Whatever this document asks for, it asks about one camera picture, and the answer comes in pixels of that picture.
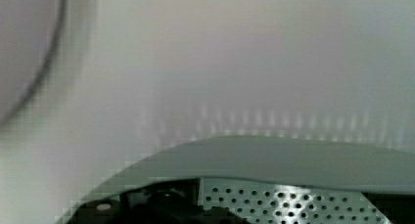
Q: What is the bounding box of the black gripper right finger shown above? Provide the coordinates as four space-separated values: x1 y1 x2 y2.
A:
363 193 415 224

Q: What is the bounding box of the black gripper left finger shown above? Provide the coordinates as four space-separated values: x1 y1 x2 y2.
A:
67 178 249 224

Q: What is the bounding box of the mint green strainer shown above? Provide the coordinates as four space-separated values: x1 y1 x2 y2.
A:
56 136 414 224

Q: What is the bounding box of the grey round plate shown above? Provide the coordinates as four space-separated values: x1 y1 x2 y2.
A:
0 0 66 123

